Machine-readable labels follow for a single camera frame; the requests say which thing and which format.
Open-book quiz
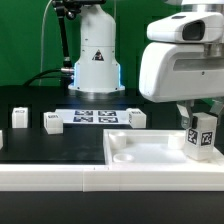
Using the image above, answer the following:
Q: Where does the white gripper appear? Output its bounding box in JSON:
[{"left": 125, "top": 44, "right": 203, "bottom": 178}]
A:
[{"left": 139, "top": 43, "right": 224, "bottom": 129}]

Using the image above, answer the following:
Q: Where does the white square tabletop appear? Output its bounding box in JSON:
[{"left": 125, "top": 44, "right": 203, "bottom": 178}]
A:
[{"left": 103, "top": 129, "right": 224, "bottom": 165}]

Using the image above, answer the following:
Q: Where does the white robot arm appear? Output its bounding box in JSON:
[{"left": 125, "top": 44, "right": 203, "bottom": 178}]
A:
[{"left": 70, "top": 0, "right": 224, "bottom": 129}]

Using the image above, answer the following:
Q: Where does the tag marker sheet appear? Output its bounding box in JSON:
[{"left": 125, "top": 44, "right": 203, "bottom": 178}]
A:
[{"left": 55, "top": 109, "right": 129, "bottom": 125}]

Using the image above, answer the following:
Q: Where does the white U-shaped fence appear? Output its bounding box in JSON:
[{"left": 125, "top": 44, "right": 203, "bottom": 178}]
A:
[{"left": 0, "top": 160, "right": 224, "bottom": 192}]

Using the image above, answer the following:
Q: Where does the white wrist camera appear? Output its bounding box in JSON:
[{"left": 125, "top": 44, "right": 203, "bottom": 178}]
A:
[{"left": 147, "top": 12, "right": 224, "bottom": 43}]

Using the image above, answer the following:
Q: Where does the black camera stand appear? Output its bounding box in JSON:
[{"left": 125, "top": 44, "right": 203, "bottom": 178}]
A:
[{"left": 51, "top": 0, "right": 107, "bottom": 88}]

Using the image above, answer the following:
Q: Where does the black cable bundle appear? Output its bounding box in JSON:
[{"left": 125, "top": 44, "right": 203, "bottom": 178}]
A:
[{"left": 22, "top": 67, "right": 75, "bottom": 87}]

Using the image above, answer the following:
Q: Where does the grey thin cable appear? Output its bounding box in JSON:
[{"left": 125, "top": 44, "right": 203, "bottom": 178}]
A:
[{"left": 38, "top": 0, "right": 54, "bottom": 87}]

